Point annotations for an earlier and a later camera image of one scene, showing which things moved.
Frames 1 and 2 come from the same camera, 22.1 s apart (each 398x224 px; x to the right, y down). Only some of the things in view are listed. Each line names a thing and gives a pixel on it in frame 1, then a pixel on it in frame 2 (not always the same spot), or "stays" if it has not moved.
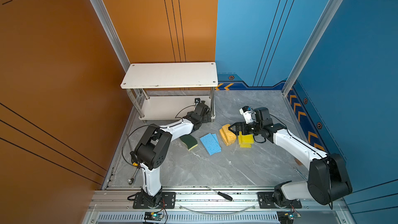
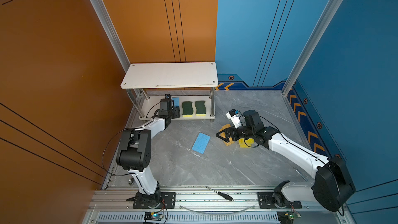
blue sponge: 215,136 to 176,101
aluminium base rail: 205,205 stays
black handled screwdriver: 222,195 stays
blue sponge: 210,144 to 201,143
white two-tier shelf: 170,91 stays
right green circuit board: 285,217 stays
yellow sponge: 245,141 stays
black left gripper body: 207,118 to 173,114
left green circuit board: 153,216 stays
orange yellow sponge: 227,136 stays
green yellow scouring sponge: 190,141 to 187,110
